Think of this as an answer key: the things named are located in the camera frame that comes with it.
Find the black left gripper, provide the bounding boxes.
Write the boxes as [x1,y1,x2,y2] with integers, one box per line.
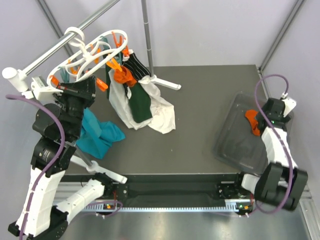
[55,75,99,139]

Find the white clip hanger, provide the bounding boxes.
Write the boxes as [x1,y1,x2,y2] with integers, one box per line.
[46,26,129,88]

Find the orange sock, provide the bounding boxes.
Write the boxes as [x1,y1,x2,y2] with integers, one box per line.
[244,109,261,137]
[113,66,137,88]

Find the black white striped sock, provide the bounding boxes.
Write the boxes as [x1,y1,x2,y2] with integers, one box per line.
[123,52,151,81]

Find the white and green shirt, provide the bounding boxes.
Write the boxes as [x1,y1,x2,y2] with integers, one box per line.
[105,51,176,134]

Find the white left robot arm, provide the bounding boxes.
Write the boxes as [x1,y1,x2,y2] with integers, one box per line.
[6,76,114,240]

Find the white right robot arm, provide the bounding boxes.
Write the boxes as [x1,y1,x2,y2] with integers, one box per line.
[233,97,308,211]

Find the clear plastic bin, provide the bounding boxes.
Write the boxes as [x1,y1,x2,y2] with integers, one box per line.
[212,92,268,176]

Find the teal cloth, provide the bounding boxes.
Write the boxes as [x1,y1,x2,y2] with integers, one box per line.
[76,108,126,160]

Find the grey metal clothes rack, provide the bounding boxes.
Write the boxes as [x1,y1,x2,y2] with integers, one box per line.
[1,0,182,185]

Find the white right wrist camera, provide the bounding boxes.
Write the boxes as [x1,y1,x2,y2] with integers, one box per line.
[280,92,297,117]

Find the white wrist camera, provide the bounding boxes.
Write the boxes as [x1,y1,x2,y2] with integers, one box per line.
[280,92,297,117]
[21,76,63,103]

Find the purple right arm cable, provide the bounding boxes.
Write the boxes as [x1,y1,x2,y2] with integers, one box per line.
[254,74,296,215]

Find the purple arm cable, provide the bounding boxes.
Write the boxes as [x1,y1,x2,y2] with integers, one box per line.
[5,94,125,240]
[254,74,296,215]

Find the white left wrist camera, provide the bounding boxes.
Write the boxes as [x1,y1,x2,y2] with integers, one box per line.
[21,76,63,103]

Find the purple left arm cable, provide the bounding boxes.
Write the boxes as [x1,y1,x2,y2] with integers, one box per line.
[5,94,125,240]

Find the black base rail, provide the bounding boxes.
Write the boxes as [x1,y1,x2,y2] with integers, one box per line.
[56,172,296,208]

